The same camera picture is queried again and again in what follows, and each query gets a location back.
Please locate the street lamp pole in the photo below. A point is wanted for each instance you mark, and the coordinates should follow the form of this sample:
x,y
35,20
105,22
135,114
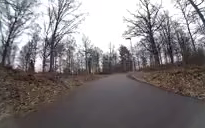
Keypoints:
x,y
131,56

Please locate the grey asphalt path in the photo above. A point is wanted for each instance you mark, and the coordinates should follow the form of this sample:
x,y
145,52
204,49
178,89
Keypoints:
x,y
116,103

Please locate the wood of bare trees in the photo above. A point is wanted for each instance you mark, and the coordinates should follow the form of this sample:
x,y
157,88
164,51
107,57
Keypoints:
x,y
56,50

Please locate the leaf-strewn earth bank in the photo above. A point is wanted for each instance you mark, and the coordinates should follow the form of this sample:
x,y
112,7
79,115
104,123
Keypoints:
x,y
183,80
20,88

